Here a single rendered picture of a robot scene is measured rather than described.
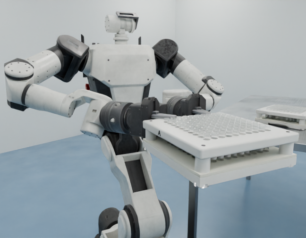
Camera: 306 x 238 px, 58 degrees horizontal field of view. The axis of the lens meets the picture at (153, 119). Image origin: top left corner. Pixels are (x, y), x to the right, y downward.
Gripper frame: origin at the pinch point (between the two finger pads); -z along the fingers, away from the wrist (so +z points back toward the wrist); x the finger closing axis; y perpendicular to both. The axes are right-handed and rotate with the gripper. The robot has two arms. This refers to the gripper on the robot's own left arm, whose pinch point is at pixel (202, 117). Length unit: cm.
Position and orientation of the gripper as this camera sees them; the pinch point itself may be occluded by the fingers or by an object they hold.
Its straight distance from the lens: 76.5
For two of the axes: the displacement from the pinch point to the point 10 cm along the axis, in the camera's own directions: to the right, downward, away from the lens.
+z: -3.0, -1.7, 9.4
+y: -9.5, 0.7, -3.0
